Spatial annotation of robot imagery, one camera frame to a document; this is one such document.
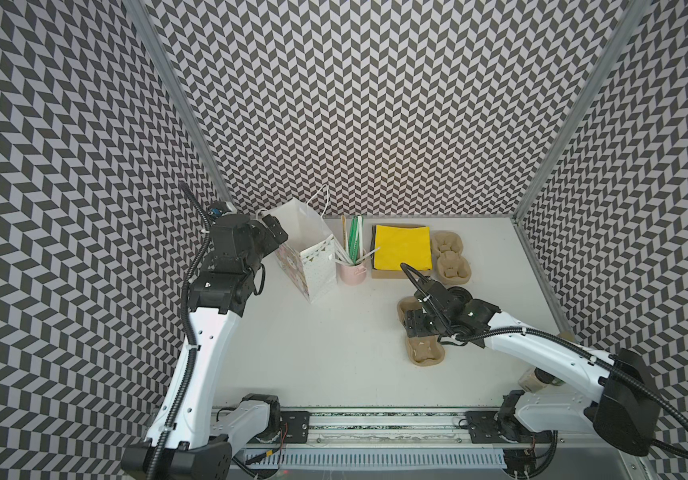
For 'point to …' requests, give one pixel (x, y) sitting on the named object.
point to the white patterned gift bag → (309, 252)
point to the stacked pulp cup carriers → (452, 267)
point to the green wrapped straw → (353, 238)
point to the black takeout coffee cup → (457, 299)
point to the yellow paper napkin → (394, 245)
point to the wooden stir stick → (344, 232)
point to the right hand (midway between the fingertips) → (417, 329)
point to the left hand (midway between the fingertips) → (265, 230)
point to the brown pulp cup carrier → (422, 350)
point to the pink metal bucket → (353, 275)
